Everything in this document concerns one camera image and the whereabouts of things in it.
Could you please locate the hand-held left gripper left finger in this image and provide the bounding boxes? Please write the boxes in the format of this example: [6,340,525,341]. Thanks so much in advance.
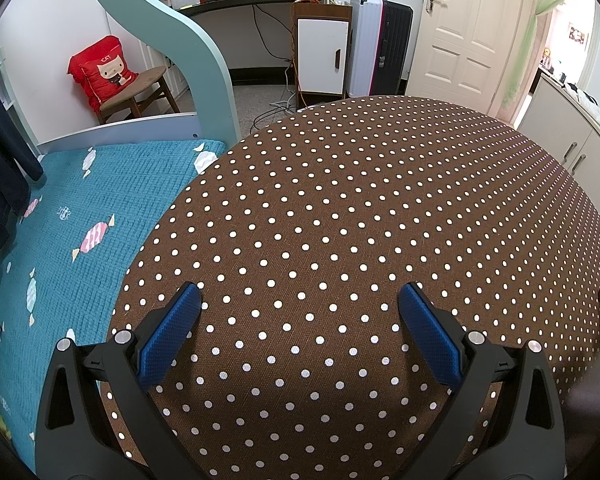
[34,281,203,480]

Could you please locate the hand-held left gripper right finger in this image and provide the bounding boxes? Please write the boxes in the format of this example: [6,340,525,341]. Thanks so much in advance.
[397,282,567,480]

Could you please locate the teal candy print blanket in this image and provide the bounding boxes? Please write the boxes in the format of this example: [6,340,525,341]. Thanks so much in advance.
[0,140,228,441]

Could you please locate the brown polka dot tablecloth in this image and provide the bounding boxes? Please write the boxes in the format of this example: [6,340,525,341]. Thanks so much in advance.
[109,95,600,480]

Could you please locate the long white sideboard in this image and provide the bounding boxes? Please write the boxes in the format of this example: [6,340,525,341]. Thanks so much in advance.
[515,70,600,241]

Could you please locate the white plastic bag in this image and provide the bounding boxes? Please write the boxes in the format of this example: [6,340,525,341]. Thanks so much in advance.
[565,82,600,123]

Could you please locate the sheer green curtain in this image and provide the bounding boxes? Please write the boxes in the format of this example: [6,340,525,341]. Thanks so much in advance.
[497,0,581,121]

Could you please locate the red cat pillow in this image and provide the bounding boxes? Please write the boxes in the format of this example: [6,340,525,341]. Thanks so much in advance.
[69,35,140,113]

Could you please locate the white panel door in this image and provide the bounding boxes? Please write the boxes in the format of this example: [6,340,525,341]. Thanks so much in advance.
[405,0,541,118]

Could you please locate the white suitcase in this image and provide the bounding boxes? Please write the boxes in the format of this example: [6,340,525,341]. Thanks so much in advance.
[347,0,387,98]

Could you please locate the small white door cabinet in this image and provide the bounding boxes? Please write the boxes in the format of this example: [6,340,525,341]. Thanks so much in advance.
[291,1,352,110]

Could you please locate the dark desk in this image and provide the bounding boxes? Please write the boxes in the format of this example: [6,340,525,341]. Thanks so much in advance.
[175,0,353,86]

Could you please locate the teal bunk bed frame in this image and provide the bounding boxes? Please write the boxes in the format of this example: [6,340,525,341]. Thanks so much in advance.
[35,0,241,156]

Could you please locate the black power cable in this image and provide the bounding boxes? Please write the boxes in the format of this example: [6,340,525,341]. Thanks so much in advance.
[252,2,301,128]

